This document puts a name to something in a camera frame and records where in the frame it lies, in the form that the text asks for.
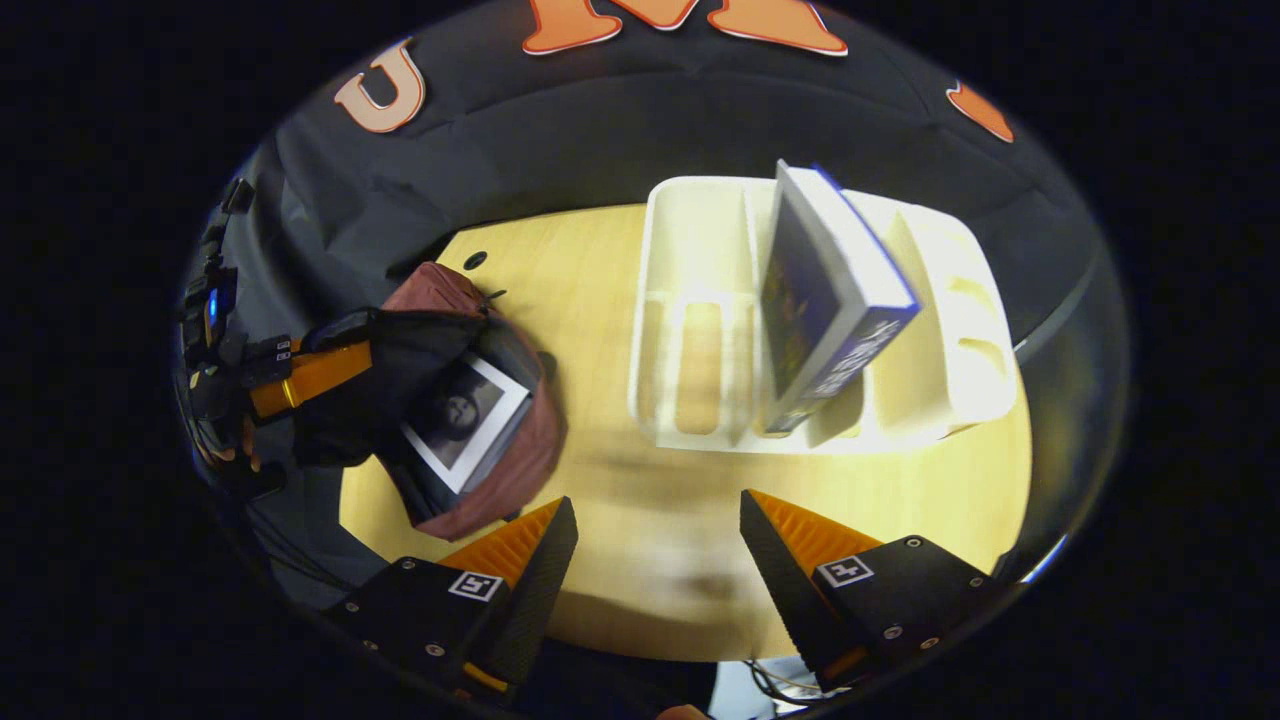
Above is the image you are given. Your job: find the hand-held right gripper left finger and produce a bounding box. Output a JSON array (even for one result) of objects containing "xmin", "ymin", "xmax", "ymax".
[{"xmin": 325, "ymin": 497, "xmax": 579, "ymax": 701}]

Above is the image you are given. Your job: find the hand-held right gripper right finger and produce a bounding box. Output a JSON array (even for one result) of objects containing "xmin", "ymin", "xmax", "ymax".
[{"xmin": 740, "ymin": 490, "xmax": 1001, "ymax": 693}]

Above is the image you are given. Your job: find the maroon schoolbag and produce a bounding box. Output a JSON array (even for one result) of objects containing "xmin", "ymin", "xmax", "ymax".
[{"xmin": 290, "ymin": 262, "xmax": 569, "ymax": 541}]

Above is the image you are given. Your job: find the white portrait cover book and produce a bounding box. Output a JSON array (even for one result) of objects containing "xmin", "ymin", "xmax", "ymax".
[{"xmin": 400, "ymin": 352, "xmax": 533, "ymax": 496}]

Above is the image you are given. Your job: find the blue cover book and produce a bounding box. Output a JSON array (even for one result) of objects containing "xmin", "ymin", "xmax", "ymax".
[{"xmin": 758, "ymin": 160, "xmax": 921, "ymax": 436}]

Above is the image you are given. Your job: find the cream plastic bookshelf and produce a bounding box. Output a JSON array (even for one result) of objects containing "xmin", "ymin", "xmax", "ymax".
[{"xmin": 628, "ymin": 175, "xmax": 1019, "ymax": 453}]

